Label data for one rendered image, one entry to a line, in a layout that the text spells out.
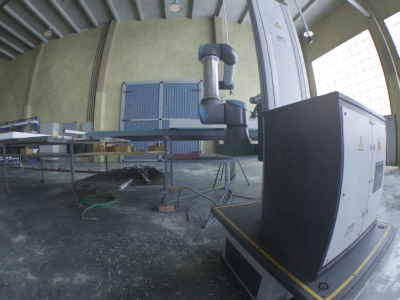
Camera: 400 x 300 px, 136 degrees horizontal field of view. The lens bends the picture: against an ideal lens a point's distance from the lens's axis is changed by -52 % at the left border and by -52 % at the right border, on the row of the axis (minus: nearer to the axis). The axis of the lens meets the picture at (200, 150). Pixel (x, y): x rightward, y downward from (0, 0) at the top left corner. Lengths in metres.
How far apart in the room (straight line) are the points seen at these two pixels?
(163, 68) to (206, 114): 8.19
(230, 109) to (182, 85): 7.66
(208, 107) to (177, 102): 7.33
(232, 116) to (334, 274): 0.81
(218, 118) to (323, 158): 0.57
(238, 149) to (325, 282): 0.67
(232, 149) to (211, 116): 0.20
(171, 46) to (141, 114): 4.03
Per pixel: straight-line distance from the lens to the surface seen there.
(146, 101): 8.40
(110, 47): 10.12
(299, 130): 0.53
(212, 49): 1.07
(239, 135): 0.85
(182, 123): 1.41
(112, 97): 9.11
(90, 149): 3.07
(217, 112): 0.86
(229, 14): 10.99
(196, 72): 8.86
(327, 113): 0.47
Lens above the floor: 0.71
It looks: 1 degrees down
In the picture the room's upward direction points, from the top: straight up
